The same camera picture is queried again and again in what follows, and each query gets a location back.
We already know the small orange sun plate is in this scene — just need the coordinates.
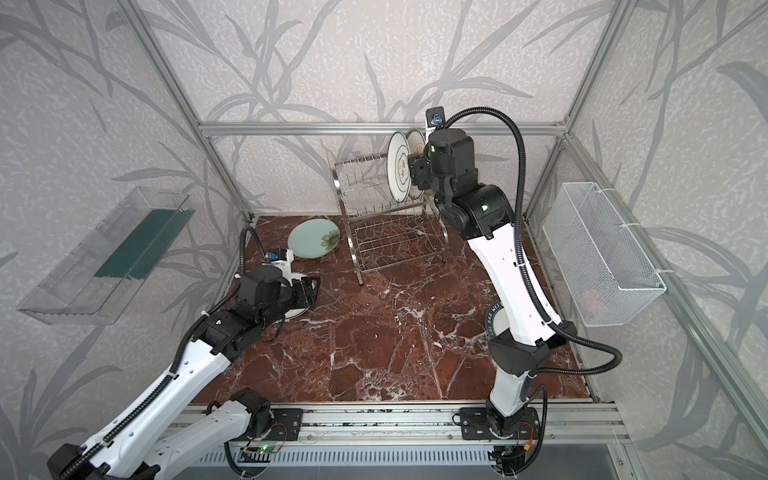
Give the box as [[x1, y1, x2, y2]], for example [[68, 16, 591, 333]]
[[285, 274, 314, 320]]

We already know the large orange sun plate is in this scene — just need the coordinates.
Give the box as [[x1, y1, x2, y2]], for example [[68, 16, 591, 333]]
[[406, 129, 425, 201]]

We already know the white plate green emblem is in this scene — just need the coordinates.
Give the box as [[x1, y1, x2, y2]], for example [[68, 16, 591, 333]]
[[386, 132, 411, 203]]

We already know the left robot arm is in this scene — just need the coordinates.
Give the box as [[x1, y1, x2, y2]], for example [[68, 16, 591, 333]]
[[47, 264, 321, 479]]

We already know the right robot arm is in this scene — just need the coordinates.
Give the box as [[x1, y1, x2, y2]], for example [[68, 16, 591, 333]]
[[408, 128, 562, 426]]

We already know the stainless steel dish rack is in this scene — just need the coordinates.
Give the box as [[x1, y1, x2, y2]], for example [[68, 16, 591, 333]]
[[329, 153, 448, 284]]

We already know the light green flower plate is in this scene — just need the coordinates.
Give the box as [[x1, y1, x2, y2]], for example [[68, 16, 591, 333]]
[[287, 218, 341, 259]]

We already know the white plate green rim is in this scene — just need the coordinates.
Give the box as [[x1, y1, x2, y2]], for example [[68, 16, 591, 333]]
[[484, 300, 506, 340]]

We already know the clear plastic tray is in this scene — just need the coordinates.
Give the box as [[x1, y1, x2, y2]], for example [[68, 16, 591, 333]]
[[18, 187, 195, 325]]

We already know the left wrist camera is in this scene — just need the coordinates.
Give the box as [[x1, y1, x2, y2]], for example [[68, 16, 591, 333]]
[[266, 248, 294, 285]]

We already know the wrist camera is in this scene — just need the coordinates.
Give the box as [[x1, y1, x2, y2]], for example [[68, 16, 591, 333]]
[[266, 248, 294, 285], [425, 106, 446, 140]]

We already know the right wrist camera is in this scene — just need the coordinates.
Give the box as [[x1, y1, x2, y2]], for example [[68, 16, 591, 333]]
[[425, 106, 446, 140]]

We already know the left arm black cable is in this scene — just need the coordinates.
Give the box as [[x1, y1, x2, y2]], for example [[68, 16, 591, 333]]
[[56, 225, 269, 480]]

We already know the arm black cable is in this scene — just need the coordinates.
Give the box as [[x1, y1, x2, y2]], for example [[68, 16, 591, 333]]
[[56, 225, 269, 480], [441, 106, 624, 421]]

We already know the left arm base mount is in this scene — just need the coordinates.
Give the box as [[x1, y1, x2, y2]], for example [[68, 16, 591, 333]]
[[232, 408, 304, 442]]

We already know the white wire mesh basket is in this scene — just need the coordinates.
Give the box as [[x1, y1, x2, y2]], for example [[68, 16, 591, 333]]
[[543, 182, 666, 327]]

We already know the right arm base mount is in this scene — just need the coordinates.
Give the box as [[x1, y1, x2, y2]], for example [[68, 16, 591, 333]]
[[451, 406, 542, 443]]

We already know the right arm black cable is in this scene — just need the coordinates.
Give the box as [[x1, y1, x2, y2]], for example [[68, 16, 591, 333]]
[[441, 106, 624, 421]]

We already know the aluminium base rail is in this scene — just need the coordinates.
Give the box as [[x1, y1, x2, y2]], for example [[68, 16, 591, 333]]
[[122, 400, 631, 448]]

